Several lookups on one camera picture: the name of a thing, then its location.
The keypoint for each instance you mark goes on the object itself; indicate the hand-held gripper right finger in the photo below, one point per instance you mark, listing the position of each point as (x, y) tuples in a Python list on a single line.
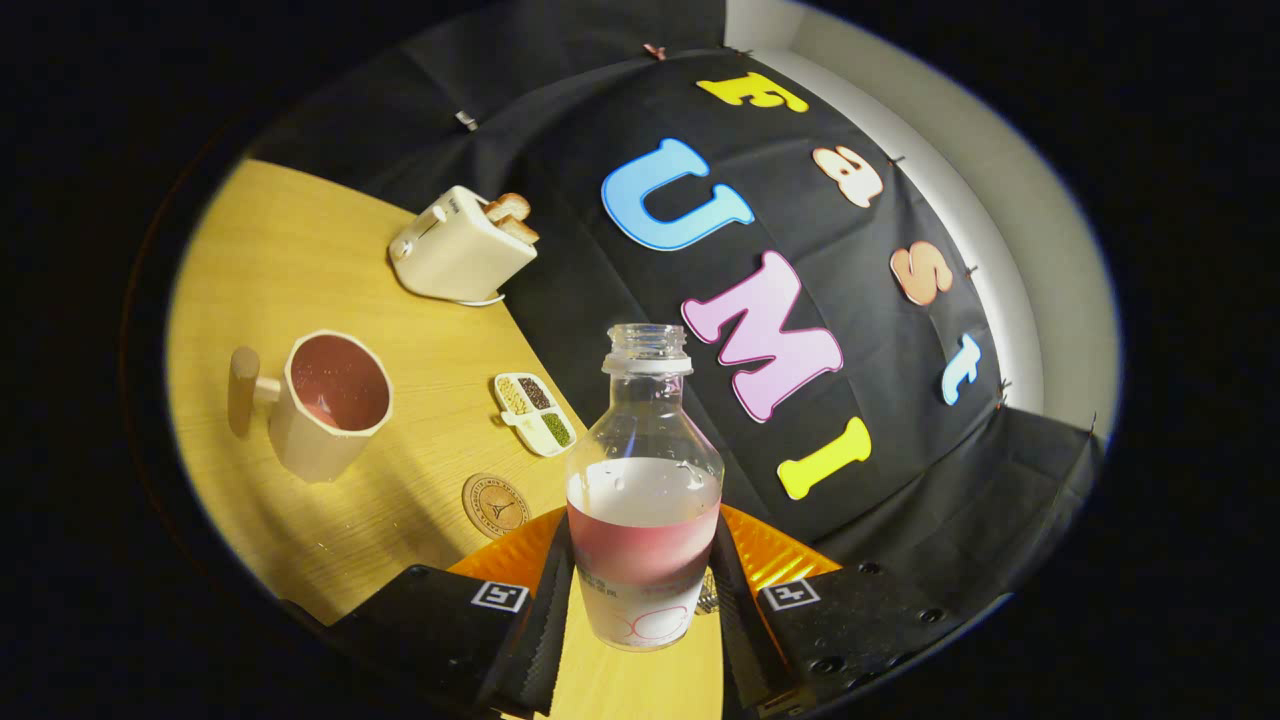
[(735, 630)]

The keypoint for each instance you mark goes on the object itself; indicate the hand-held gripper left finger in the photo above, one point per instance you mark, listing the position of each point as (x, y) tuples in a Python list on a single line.
[(548, 630)]

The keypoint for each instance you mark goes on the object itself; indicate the clear plastic juice bottle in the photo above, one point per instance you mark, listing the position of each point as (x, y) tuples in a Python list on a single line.
[(645, 560)]

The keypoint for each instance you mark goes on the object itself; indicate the round wooden coaster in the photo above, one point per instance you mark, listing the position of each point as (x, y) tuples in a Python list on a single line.
[(495, 505)]

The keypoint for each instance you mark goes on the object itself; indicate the white divided grain dish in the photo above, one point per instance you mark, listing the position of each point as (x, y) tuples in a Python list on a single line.
[(535, 415)]

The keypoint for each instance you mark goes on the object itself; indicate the white toaster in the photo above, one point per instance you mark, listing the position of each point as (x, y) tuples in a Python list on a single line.
[(460, 250)]

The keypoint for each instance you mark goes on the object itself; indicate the toast slice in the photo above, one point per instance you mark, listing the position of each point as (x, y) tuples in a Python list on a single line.
[(508, 207), (520, 231)]

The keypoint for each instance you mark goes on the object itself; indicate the wooden table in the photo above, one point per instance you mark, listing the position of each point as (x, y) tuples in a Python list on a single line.
[(300, 250)]

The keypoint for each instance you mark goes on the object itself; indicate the black backdrop cloth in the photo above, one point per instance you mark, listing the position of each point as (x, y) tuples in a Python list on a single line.
[(560, 130)]

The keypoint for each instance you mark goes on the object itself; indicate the silver cloth clip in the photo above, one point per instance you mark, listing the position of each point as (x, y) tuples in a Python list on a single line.
[(466, 120)]

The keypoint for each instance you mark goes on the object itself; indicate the red cloth clip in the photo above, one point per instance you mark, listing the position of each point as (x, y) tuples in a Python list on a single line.
[(655, 50)]

